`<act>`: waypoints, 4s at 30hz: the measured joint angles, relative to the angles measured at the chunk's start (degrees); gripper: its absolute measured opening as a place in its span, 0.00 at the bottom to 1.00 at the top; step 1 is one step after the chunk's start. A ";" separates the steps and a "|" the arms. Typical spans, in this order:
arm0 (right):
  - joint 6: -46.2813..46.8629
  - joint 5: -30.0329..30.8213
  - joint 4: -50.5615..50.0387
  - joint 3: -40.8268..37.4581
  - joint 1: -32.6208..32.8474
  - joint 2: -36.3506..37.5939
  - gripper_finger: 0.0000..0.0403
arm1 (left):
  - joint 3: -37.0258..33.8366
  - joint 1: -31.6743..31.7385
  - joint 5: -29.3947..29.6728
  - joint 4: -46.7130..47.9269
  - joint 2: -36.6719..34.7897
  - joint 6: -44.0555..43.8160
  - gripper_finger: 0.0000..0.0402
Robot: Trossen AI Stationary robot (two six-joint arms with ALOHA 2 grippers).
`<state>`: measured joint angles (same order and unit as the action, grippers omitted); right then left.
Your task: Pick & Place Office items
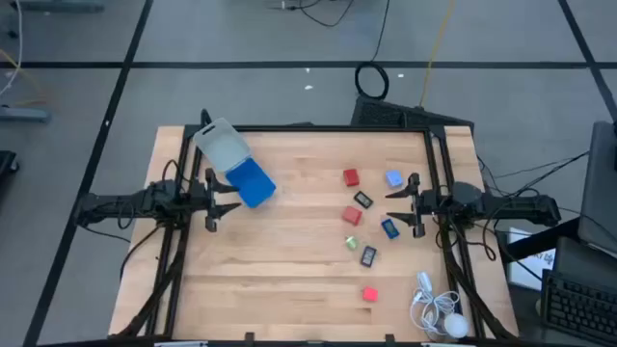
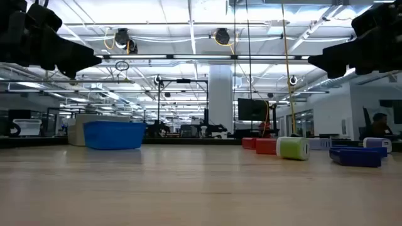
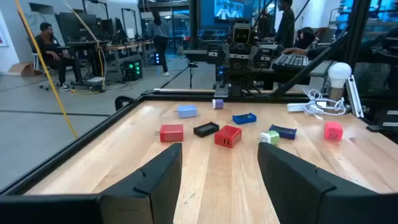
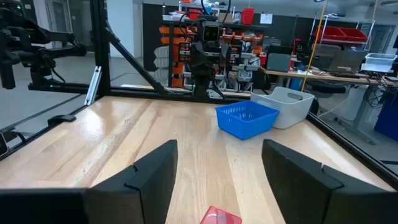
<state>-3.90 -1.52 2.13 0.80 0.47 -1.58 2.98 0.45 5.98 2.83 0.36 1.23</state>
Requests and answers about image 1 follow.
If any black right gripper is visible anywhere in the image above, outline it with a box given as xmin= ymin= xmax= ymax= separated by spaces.
xmin=385 ymin=172 xmax=441 ymax=239

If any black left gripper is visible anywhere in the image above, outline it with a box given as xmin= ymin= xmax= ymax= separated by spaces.
xmin=182 ymin=167 xmax=243 ymax=233

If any dark blue digital clock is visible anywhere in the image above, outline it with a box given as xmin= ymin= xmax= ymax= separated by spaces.
xmin=360 ymin=245 xmax=378 ymax=269

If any blue plastic mesh basket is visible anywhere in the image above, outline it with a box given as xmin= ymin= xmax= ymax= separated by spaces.
xmin=225 ymin=157 xmax=278 ymax=210

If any white round puck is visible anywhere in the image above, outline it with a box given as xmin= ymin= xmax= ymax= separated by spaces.
xmin=443 ymin=312 xmax=469 ymax=339

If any white paper sheet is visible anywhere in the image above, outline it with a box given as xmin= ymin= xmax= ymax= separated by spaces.
xmin=508 ymin=227 xmax=556 ymax=292

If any black desk device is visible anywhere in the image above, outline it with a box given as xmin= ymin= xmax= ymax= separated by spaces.
xmin=551 ymin=235 xmax=617 ymax=290

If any black computer keyboard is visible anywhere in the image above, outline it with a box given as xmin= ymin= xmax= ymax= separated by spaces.
xmin=539 ymin=269 xmax=617 ymax=346

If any grey desk foot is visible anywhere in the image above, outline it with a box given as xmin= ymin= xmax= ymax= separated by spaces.
xmin=9 ymin=0 xmax=105 ymax=13
xmin=0 ymin=105 xmax=52 ymax=123

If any black chair base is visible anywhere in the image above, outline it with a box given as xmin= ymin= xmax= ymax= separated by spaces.
xmin=0 ymin=149 xmax=20 ymax=190

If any grey plastic handled bin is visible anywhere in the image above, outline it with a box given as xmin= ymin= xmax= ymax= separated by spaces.
xmin=192 ymin=117 xmax=253 ymax=174

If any white cable with plug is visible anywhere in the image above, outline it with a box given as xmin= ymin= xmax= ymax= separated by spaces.
xmin=409 ymin=270 xmax=463 ymax=337

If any black aluminium table frame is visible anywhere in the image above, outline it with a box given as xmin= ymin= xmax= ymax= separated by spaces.
xmin=115 ymin=108 xmax=520 ymax=344

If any black coiled cable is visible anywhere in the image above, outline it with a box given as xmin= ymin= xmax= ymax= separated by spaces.
xmin=354 ymin=0 xmax=391 ymax=101

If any yellow hanging cable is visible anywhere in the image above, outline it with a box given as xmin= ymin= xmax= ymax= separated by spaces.
xmin=418 ymin=0 xmax=457 ymax=108

